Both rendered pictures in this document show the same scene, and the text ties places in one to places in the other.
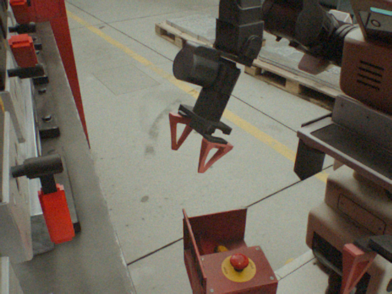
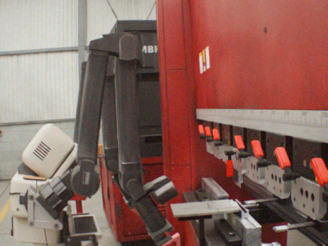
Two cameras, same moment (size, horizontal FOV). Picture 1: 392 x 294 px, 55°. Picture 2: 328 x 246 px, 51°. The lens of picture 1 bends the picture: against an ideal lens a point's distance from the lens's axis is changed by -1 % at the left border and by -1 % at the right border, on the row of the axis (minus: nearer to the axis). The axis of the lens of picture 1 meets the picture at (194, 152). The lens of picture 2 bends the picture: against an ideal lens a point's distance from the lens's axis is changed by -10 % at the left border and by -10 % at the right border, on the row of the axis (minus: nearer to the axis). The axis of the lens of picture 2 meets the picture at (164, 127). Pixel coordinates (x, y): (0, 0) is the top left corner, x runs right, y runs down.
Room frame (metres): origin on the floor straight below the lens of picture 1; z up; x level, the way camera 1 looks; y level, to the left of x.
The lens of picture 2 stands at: (1.63, 0.34, 1.42)
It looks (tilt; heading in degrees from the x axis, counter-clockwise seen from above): 3 degrees down; 199
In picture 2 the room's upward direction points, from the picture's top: 3 degrees counter-clockwise
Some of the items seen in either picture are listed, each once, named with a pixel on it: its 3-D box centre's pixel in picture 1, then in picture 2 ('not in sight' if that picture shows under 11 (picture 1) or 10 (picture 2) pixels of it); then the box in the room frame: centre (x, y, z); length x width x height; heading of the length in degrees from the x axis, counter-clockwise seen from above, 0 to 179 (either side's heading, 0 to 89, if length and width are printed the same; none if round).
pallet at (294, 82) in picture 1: (320, 75); not in sight; (3.32, -1.16, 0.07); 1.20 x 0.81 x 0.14; 37
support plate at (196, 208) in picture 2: not in sight; (203, 208); (0.15, 0.00, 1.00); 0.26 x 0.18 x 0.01; 112
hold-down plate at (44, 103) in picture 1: (46, 109); not in sight; (1.04, 0.46, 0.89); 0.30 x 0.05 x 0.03; 22
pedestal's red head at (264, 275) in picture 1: (226, 261); not in sight; (0.58, -0.07, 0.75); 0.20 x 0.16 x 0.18; 13
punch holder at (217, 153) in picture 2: not in sight; (224, 139); (-0.12, 0.05, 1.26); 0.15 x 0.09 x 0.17; 22
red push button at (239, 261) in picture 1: (239, 264); not in sight; (0.53, -0.09, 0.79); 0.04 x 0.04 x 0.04
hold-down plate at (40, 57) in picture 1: (38, 66); not in sight; (1.41, 0.61, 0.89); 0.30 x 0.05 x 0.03; 22
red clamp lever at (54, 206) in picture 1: (47, 203); (231, 163); (0.26, 0.13, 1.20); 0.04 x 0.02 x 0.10; 112
